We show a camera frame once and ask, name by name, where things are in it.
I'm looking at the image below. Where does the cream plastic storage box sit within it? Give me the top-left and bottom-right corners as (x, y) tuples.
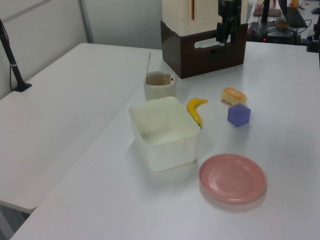
(128, 96), (202, 173)

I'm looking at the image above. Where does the black camera stand pole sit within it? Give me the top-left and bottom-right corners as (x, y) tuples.
(0, 17), (33, 94)

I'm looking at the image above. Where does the white toaster oven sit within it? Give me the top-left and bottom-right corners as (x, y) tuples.
(160, 19), (248, 80)

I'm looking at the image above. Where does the toy toasted bread piece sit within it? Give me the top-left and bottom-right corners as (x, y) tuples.
(220, 86), (248, 107)

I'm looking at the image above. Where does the purple cube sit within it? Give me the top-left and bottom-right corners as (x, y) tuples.
(227, 103), (252, 128)

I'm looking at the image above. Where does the black keyboard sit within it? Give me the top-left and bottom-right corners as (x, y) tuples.
(281, 0), (308, 29)

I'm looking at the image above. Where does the white lidded bowl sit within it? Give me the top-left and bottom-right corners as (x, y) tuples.
(143, 70), (177, 102)

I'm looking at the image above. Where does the pink plastic plate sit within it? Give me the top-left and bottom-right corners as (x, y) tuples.
(198, 153), (267, 204)

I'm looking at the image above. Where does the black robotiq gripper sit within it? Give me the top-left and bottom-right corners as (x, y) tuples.
(216, 0), (242, 47)

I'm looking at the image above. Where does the cream toy cabinet copper handle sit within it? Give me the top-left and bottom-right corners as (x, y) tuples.
(161, 0), (221, 36)

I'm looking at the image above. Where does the white trash can lid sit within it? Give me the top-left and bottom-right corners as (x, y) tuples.
(145, 50), (153, 77)

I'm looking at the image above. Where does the small cardboard box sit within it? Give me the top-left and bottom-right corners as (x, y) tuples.
(274, 18), (290, 29)

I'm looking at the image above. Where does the yellow toy banana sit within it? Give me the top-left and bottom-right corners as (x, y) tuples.
(186, 97), (209, 130)

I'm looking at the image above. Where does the black upright stand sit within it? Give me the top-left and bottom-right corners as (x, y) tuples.
(259, 0), (272, 25)

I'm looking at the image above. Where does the black device with red light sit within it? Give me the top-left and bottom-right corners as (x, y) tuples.
(247, 21), (296, 44)

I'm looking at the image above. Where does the black clamp mount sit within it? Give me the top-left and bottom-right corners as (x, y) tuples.
(305, 22), (320, 54)

